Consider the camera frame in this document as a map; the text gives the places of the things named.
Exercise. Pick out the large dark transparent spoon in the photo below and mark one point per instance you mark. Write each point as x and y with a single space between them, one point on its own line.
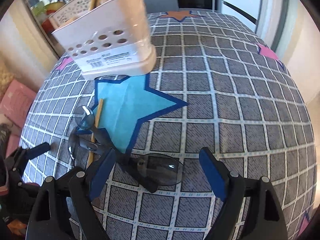
152 170

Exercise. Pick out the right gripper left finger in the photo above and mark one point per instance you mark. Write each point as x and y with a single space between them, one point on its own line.
49 218

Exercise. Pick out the dark plastic spoon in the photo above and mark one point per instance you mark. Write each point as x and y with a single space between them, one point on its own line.
75 142

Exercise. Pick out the white plastic utensil holder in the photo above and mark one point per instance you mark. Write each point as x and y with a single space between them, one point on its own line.
112 39

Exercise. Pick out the white perforated storage cart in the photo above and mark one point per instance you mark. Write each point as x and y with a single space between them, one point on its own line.
72 10

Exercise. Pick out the grey checkered star tablecloth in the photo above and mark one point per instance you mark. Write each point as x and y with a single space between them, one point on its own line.
216 85

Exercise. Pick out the small blue-grey spoon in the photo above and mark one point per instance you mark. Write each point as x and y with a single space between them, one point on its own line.
85 118

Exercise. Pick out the pink plastic stool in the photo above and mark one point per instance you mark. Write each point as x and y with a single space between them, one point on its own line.
15 105

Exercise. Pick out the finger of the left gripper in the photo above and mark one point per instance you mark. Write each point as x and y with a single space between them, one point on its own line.
32 151

